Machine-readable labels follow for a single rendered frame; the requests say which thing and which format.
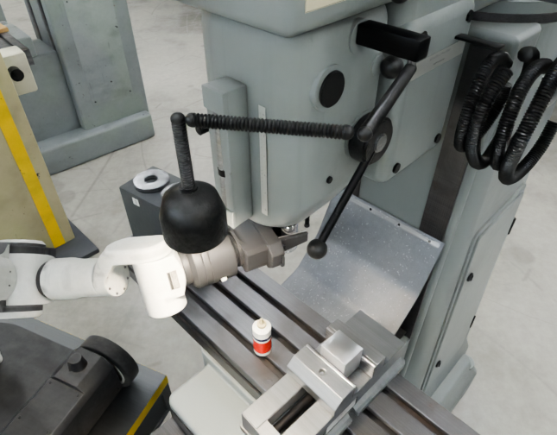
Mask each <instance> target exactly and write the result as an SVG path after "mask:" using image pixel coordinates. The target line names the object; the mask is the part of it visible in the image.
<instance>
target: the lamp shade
mask: <svg viewBox="0 0 557 435"><path fill-rule="evenodd" d="M194 184H195V187H194V188H193V189H191V190H185V189H184V188H182V184H181V182H180V183H177V184H175V185H173V186H171V187H169V188H168V189H167V190H166V191H165V192H164V194H163V196H162V201H161V209H160V213H159V220H160V224H161V231H162V235H163V239H164V242H165V243H166V245H167V246H168V247H169V248H170V249H172V250H174V251H177V252H180V253H183V254H199V253H204V252H206V251H209V250H211V249H214V248H216V247H217V246H219V245H220V244H221V243H222V242H223V241H224V240H225V238H226V236H227V233H228V223H227V215H226V208H225V204H224V202H223V200H222V199H221V197H220V196H219V194H218V191H217V189H216V188H215V187H214V186H213V185H211V184H210V183H207V182H204V181H201V180H195V183H194Z"/></svg>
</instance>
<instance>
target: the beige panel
mask: <svg viewBox="0 0 557 435"><path fill-rule="evenodd" d="M6 239H26V240H37V241H43V242H44V243H45V244H46V248H55V249H56V258H68V257H76V258H81V259H88V258H90V257H91V256H93V255H96V254H97V253H98V252H99V249H98V247H97V246H96V245H95V244H94V243H93V242H91V241H90V240H89V239H88V238H87V237H86V236H85V235H84V234H83V233H82V232H81V231H80V230H79V229H78V228H77V227H76V226H75V225H74V224H73V223H72V222H71V221H70V220H69V219H68V218H67V217H66V213H65V211H64V209H63V206H62V204H61V202H60V198H59V196H58V193H57V192H56V189H55V187H54V183H53V181H52V179H51V176H50V174H49V171H48V170H47V166H46V163H45V161H44V160H43V157H42V155H41V151H40V149H39V147H38V144H37V142H36V139H35V136H34V134H33V131H32V129H31V127H30V125H29V122H28V119H27V117H26V114H25V112H24V109H23V107H22V104H21V101H20V99H19V97H18V95H17V92H16V88H15V87H14V84H13V82H12V79H11V77H10V75H9V72H8V69H7V67H6V65H5V63H4V60H3V56H2V55H1V52H0V240H6Z"/></svg>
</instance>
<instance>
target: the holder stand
mask: <svg viewBox="0 0 557 435"><path fill-rule="evenodd" d="M177 183H180V178H179V177H177V176H174V175H172V174H171V173H168V172H165V171H163V170H161V169H160V168H158V167H154V166H152V167H150V168H149V169H147V170H146V171H143V172H141V173H139V174H138V175H137V176H136V177H135V178H133V179H132V180H129V181H128V182H126V183H125V184H123V185H121V186H120V187H119V189H120V193H121V195H122V199H123V204H124V207H125V210H126V213H127V217H128V219H129V223H130V228H131V231H132V235H133V237H135V236H158V235H160V236H162V231H161V224H160V220H159V213H160V209H161V201H162V196H163V194H164V192H165V191H166V190H167V189H168V188H169V187H171V186H173V185H175V184H177Z"/></svg>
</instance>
